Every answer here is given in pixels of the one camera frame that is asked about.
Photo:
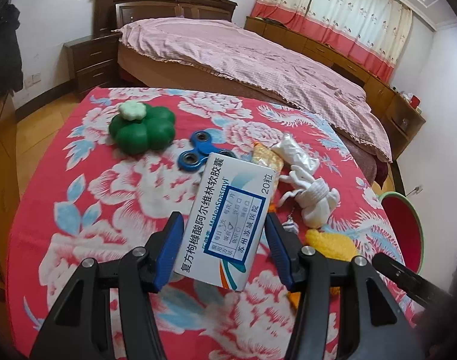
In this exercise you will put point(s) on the red floral table cloth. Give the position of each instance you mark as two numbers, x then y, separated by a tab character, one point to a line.
88	200

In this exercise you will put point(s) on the knotted white sock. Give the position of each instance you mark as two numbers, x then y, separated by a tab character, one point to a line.
316	200

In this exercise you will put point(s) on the black hanging jacket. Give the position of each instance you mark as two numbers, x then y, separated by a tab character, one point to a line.
11	67

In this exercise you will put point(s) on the white blue medicine box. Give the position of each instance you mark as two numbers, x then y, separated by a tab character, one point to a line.
225	223

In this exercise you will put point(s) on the yellow orange knitted item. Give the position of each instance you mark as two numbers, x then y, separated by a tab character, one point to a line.
331	245

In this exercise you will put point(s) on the red cup on shelf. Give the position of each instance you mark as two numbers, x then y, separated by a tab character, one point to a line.
414	102

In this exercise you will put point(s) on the yellow snack packet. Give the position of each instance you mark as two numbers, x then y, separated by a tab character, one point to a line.
263	156

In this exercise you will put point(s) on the blue fidget spinner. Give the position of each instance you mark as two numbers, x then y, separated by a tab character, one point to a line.
192	160

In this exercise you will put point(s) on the dark wooden nightstand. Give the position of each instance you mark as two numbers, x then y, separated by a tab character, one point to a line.
93	61

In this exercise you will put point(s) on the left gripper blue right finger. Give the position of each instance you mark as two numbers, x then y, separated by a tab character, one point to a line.
275	236

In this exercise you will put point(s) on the white plastic tissue pack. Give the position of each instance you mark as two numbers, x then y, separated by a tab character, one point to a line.
291	152

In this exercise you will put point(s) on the green clover-shaped toy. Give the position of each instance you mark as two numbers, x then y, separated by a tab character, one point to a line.
139	127

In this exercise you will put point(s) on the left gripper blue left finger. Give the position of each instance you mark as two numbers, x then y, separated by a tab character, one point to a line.
165	248

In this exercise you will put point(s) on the red bin with green rim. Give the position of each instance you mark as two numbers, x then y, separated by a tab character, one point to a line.
407	228

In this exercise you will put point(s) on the pink checked bedspread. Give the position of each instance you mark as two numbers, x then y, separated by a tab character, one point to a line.
225	50

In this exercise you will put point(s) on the white and red curtain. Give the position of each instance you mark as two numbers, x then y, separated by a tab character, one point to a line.
371	33

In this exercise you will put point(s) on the dark wooden headboard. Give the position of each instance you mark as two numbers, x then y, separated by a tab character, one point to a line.
110	15

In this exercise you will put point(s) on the wall socket with cable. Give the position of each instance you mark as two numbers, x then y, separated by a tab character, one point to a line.
417	190

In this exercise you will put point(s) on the wooden corner shelf unit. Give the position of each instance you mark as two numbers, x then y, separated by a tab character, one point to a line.
401	123

